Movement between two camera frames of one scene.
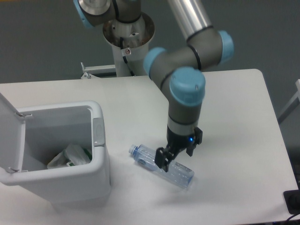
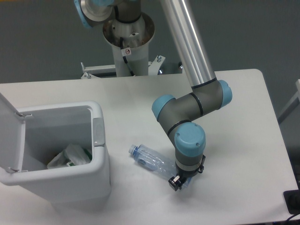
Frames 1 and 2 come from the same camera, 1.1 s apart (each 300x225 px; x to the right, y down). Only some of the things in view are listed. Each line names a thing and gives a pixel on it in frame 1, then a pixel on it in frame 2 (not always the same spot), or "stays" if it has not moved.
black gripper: x=176 y=143 -> x=176 y=182
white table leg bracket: x=296 y=102 stays
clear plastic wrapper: x=77 y=154 stays
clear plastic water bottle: x=177 y=173 stays
